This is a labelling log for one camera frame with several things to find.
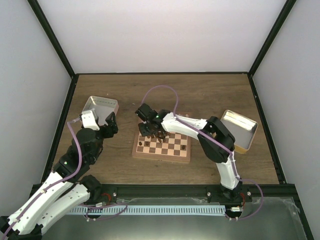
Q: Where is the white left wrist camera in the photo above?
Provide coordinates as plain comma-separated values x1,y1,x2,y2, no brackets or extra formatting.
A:
80,108,100,131

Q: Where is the wooden chess board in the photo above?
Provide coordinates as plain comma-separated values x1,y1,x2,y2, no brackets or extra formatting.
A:
132,128,191,163

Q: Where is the pink metal tray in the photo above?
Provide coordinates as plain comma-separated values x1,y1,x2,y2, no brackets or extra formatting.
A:
82,96,119,126

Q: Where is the light blue cable duct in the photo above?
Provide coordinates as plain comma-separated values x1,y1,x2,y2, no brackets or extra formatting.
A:
68,205,226,217

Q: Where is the gold metal tray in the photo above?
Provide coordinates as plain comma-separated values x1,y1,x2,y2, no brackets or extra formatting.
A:
221,109,258,154

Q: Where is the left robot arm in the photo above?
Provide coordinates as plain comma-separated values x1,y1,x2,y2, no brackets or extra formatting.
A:
0,110,118,240

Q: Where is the black enclosure frame post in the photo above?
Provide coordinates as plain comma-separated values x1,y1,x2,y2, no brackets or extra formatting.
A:
27,0,76,79

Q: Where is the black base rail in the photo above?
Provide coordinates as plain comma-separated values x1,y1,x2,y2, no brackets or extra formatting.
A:
102,184,299,204

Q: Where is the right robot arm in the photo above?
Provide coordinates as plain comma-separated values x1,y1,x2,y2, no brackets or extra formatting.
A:
135,103,242,202

